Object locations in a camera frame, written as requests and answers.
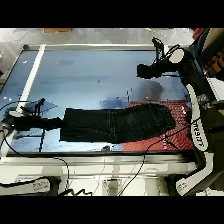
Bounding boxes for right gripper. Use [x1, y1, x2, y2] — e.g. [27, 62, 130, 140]
[136, 63, 162, 80]

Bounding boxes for black pants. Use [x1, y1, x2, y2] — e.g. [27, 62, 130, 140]
[59, 103, 177, 145]

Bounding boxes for red garment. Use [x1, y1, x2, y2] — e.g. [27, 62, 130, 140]
[122, 99, 196, 153]

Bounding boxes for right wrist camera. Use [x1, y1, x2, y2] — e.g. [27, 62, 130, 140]
[151, 36, 166, 62]

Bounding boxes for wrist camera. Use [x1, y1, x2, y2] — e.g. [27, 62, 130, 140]
[151, 36, 166, 62]
[34, 97, 47, 115]

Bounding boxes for black cable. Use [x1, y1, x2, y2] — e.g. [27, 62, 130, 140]
[1, 134, 71, 192]
[117, 116, 203, 197]

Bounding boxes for silver frame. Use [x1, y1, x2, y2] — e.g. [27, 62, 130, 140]
[0, 43, 214, 197]

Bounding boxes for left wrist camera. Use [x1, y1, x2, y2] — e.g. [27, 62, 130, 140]
[34, 97, 47, 115]

